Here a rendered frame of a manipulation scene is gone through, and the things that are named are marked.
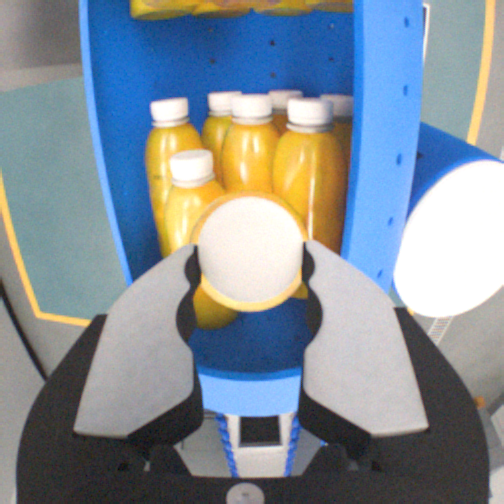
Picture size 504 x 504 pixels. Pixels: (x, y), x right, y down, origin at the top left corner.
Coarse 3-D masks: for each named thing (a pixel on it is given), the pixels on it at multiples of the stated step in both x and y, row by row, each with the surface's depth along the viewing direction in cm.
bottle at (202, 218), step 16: (240, 192) 16; (256, 192) 16; (208, 208) 16; (288, 208) 15; (304, 224) 16; (192, 240) 16; (304, 240) 15; (208, 288) 15; (288, 288) 15; (224, 304) 16; (240, 304) 15; (256, 304) 15; (272, 304) 16
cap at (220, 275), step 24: (216, 216) 12; (240, 216) 12; (264, 216) 12; (288, 216) 12; (216, 240) 12; (240, 240) 12; (264, 240) 12; (288, 240) 12; (216, 264) 12; (240, 264) 12; (264, 264) 12; (288, 264) 12; (216, 288) 12; (240, 288) 12; (264, 288) 12
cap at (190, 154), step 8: (184, 152) 29; (192, 152) 29; (200, 152) 29; (208, 152) 28; (176, 160) 27; (184, 160) 27; (192, 160) 27; (200, 160) 27; (208, 160) 28; (176, 168) 27; (184, 168) 27; (192, 168) 27; (200, 168) 27; (208, 168) 28; (176, 176) 28; (184, 176) 27; (192, 176) 27; (200, 176) 28
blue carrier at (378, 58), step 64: (128, 0) 25; (384, 0) 12; (128, 64) 28; (192, 64) 34; (256, 64) 36; (320, 64) 33; (384, 64) 14; (128, 128) 31; (384, 128) 16; (128, 192) 33; (384, 192) 18; (128, 256) 33; (384, 256) 22; (256, 320) 37; (256, 384) 24
